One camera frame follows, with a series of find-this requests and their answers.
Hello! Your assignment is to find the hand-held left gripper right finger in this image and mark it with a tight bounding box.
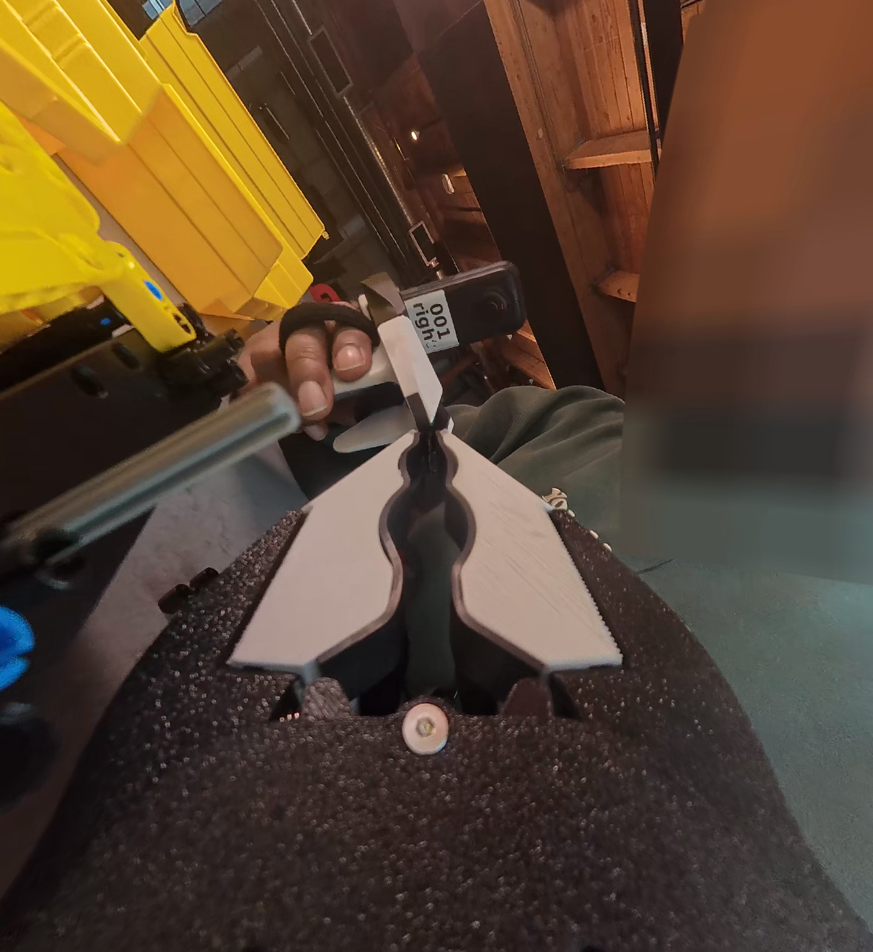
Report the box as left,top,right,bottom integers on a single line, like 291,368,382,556
440,431,625,676

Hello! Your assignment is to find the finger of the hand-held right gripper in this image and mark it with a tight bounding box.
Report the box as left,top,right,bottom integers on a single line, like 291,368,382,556
377,314,448,434

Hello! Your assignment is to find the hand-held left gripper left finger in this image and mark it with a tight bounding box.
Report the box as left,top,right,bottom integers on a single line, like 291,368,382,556
227,439,418,681

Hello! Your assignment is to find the yellow lego robot model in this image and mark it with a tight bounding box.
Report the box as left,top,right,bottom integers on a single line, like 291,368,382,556
0,89,302,819

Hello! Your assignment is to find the person's right hand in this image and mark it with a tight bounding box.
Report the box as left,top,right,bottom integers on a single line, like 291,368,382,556
242,318,376,441

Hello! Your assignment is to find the person in green sweatshirt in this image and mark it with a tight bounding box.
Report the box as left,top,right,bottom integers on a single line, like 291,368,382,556
548,483,873,934

